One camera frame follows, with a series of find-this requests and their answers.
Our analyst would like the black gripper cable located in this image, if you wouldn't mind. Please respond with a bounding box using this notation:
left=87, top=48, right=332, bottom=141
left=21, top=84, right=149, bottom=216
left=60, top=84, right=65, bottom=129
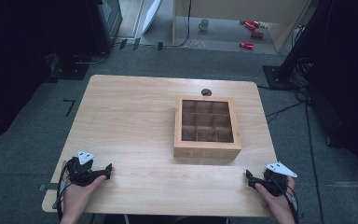
left=51, top=166, right=73, bottom=222
left=278, top=178, right=300, bottom=224

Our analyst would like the person's right hand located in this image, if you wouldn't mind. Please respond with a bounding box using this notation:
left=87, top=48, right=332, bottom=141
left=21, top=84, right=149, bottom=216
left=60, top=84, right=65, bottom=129
left=254, top=175, right=297, bottom=219

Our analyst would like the white board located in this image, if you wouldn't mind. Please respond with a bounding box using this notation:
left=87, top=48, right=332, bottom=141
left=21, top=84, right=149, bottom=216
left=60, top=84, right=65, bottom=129
left=141, top=0, right=163, bottom=36

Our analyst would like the black monitor cabinet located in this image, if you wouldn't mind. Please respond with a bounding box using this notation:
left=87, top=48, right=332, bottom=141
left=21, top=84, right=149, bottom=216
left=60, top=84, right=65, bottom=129
left=86, top=0, right=124, bottom=54

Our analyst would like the black stand base plate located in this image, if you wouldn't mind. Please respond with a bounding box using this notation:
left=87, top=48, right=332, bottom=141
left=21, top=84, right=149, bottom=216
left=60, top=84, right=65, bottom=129
left=44, top=52, right=91, bottom=83
left=262, top=63, right=310, bottom=91

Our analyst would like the dark curtain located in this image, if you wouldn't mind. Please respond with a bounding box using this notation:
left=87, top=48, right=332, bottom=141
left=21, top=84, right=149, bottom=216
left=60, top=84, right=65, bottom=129
left=278, top=0, right=358, bottom=190
left=0, top=0, right=102, bottom=149

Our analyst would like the grey mug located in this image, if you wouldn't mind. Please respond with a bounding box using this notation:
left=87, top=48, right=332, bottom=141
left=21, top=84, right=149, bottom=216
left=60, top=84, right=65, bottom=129
left=198, top=18, right=211, bottom=32

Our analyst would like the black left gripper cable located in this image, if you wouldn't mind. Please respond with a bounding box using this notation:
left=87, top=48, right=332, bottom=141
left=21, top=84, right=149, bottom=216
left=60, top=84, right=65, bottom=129
left=51, top=166, right=73, bottom=222

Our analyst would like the black floor cable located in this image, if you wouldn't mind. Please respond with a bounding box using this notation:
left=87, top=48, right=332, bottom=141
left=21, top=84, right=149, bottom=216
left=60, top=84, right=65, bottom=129
left=265, top=98, right=308, bottom=124
left=303, top=101, right=325, bottom=224

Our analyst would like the black hanging cable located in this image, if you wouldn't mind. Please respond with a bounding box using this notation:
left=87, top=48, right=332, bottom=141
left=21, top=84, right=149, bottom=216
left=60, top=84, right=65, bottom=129
left=163, top=0, right=193, bottom=49

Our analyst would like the wooden compartment box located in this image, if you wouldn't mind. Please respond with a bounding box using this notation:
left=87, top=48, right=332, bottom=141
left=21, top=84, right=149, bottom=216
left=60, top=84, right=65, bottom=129
left=172, top=94, right=243, bottom=161

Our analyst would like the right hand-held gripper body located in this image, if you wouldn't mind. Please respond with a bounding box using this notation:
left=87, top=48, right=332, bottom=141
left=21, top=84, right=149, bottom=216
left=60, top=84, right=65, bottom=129
left=254, top=161, right=299, bottom=198

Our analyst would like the grey tape strip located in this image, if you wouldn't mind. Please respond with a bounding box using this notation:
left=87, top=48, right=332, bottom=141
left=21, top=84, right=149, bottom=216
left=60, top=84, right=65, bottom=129
left=38, top=183, right=59, bottom=191

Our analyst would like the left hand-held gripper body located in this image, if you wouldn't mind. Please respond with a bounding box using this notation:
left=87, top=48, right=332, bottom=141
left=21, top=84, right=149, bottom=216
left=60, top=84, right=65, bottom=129
left=65, top=150, right=107, bottom=188

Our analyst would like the person's left hand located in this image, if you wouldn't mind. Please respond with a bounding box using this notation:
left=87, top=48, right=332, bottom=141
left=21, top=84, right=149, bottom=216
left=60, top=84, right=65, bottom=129
left=60, top=160, right=107, bottom=218

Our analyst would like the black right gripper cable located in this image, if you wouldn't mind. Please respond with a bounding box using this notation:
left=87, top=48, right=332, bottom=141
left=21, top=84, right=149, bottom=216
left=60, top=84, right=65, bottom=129
left=278, top=178, right=300, bottom=224

